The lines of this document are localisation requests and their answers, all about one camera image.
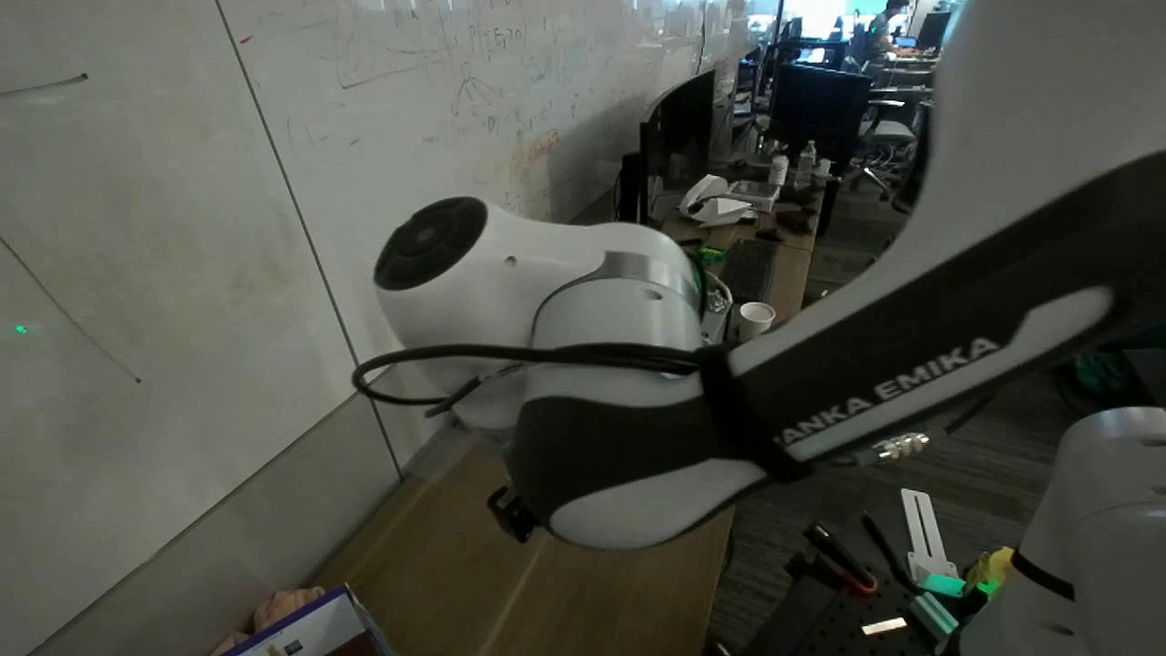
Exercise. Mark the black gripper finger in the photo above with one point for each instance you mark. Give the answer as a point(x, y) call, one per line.
point(511, 511)

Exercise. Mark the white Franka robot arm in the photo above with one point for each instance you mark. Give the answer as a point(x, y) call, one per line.
point(585, 305)

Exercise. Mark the blue printed cardboard box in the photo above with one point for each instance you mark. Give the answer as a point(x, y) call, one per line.
point(318, 632)

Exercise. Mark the pink crumpled item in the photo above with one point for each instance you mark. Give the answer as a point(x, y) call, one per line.
point(286, 605)

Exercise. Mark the white paper cup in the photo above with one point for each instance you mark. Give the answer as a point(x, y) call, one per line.
point(754, 317)

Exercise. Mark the green plastic item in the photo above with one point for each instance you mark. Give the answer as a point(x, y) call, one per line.
point(708, 258)

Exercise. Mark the black clamp with orange trigger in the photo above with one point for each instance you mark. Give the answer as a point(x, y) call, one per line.
point(838, 555)

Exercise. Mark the thin black stick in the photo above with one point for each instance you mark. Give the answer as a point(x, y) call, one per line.
point(879, 547)

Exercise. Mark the white crumpled bag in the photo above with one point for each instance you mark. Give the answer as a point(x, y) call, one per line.
point(714, 200)

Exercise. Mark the small silver item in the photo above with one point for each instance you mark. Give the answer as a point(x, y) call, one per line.
point(881, 624)

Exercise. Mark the teal plastic item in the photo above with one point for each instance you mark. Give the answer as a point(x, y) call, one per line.
point(942, 586)

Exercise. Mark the yellow plastic item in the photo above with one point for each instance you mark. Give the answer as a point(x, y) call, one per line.
point(987, 565)

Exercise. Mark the black office chair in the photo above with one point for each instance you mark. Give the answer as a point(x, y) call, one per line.
point(822, 113)

